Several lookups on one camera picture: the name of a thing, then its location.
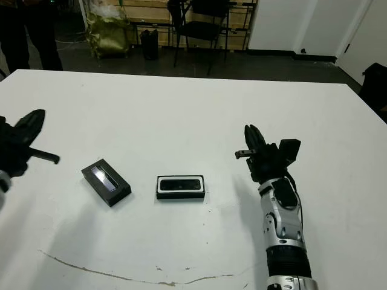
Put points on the white plastic bag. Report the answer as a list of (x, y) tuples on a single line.
[(104, 7)]

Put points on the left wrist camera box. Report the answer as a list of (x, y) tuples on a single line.
[(2, 127)]

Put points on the small black bin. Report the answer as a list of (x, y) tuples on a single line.
[(149, 45)]

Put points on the green sack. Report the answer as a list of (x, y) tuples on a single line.
[(109, 36)]

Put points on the black box lid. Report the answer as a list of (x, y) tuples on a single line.
[(106, 184)]

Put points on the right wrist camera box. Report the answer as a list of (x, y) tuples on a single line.
[(290, 151)]

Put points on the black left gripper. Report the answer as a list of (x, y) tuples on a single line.
[(13, 151)]

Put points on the black box base white insert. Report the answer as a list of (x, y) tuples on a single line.
[(181, 195)]

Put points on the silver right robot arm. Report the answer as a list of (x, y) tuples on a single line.
[(284, 235)]

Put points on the white door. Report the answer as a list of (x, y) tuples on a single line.
[(366, 36)]

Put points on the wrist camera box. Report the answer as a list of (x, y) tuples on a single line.
[(2, 127), (290, 151)]

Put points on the person in beige jacket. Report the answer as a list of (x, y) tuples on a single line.
[(30, 33)]

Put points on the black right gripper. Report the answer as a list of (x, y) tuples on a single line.
[(266, 164)]

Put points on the black mesh office chair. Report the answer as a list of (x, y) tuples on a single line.
[(202, 28)]

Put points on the black camera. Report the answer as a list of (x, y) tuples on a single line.
[(180, 185)]

